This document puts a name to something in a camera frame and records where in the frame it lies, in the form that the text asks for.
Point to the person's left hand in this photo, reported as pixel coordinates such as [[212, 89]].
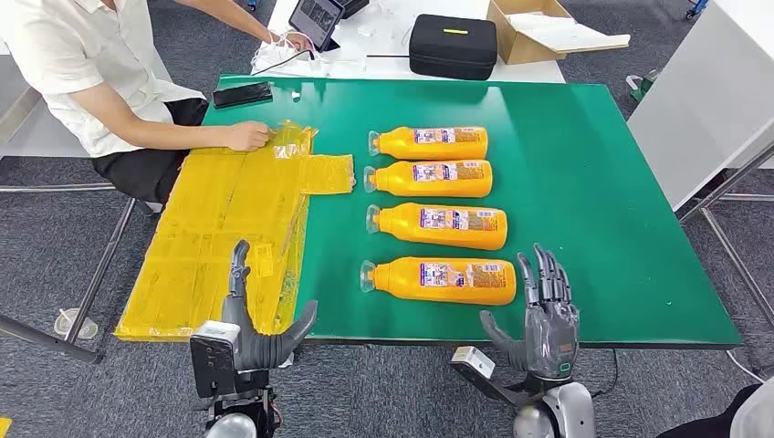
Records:
[[293, 41]]

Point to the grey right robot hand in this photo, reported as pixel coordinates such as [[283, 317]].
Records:
[[550, 338]]

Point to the person's right hand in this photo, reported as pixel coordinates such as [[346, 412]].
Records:
[[245, 136]]

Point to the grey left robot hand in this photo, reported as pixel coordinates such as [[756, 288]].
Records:
[[254, 344]]

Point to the orange detergent bottle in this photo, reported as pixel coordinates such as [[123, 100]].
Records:
[[441, 293], [441, 237], [435, 150], [435, 188]]

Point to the person's left forearm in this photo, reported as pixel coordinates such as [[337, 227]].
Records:
[[230, 19]]

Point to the person's right forearm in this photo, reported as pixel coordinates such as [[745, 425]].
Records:
[[181, 134]]

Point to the black tablet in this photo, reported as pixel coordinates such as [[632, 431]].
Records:
[[314, 18]]

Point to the black smartphone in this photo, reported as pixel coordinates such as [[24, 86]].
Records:
[[242, 95]]

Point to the black device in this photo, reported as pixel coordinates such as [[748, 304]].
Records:
[[354, 6]]

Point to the yellow taped cardboard mat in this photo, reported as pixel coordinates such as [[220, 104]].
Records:
[[211, 242]]

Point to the black carrying case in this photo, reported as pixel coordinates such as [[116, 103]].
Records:
[[453, 48]]

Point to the person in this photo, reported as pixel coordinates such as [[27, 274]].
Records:
[[72, 54], [756, 417]]

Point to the clear plastic lid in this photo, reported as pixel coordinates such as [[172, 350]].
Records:
[[60, 325]]

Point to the brown cardboard box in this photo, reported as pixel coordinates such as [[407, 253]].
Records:
[[514, 45]]

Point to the green plastic object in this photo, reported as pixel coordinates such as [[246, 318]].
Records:
[[642, 89]]

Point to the white foam sheet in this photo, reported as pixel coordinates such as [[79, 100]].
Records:
[[562, 33]]

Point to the white table with metal legs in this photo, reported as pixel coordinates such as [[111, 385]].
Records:
[[695, 109]]

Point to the blue metal object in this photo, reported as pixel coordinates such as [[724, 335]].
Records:
[[696, 6]]

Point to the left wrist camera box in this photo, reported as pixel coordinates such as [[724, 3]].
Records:
[[211, 356]]

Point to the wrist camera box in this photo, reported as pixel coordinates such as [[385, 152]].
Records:
[[473, 361], [211, 356]]

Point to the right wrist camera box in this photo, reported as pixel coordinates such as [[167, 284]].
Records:
[[473, 361]]

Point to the grey metal table frame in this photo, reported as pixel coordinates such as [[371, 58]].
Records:
[[48, 340]]

